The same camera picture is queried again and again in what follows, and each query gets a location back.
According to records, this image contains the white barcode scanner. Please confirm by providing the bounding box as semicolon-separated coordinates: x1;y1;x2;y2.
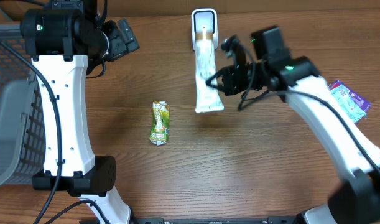
191;8;218;50

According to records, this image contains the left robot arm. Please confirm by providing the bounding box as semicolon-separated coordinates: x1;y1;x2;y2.
20;1;139;223

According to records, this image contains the teal wet wipes packet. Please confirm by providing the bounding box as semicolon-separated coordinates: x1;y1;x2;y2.
330;84;366;123

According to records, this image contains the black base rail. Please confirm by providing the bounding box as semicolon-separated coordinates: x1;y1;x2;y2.
137;216;295;224

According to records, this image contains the green tea box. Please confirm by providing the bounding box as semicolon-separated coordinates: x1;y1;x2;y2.
149;101;170;146

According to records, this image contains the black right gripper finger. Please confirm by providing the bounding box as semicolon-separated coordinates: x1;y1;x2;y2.
205;68;225;86
206;83;227;94

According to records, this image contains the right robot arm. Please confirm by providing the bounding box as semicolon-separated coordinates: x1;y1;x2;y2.
215;26;380;224

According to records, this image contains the grey plastic mesh basket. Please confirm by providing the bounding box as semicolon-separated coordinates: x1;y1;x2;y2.
0;23;47;190

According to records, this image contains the red purple snack packet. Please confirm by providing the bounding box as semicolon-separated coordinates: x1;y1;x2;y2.
328;80;372;124

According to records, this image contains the white cream tube gold cap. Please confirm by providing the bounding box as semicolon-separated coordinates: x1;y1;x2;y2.
194;30;225;114

